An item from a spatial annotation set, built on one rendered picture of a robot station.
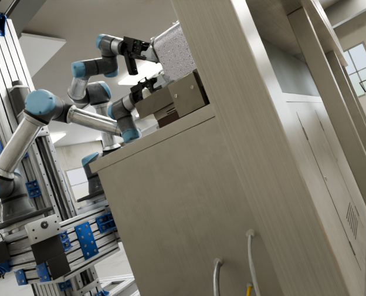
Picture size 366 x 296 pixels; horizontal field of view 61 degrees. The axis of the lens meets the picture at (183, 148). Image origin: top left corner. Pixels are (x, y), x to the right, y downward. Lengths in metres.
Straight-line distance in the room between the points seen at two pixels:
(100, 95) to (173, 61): 0.75
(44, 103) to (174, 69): 0.58
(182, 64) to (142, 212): 0.58
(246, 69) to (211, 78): 0.04
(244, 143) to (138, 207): 0.82
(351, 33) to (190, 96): 8.05
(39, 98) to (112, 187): 0.55
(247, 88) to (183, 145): 0.65
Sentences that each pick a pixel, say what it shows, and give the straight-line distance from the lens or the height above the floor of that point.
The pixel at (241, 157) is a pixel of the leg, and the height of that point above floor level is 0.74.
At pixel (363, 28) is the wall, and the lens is 8.87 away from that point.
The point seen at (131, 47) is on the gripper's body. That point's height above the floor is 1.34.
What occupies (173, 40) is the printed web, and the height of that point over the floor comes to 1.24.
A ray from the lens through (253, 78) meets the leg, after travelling 0.31.
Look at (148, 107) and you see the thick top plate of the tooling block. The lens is 1.08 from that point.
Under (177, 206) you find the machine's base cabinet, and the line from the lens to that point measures 1.00.
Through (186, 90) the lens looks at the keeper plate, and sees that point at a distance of 0.97.
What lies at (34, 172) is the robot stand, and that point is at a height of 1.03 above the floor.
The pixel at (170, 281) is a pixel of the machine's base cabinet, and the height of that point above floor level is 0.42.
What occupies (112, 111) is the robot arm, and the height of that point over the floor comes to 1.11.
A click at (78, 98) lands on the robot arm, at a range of 1.84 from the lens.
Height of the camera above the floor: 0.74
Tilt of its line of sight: 4 degrees up
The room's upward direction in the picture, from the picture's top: 20 degrees counter-clockwise
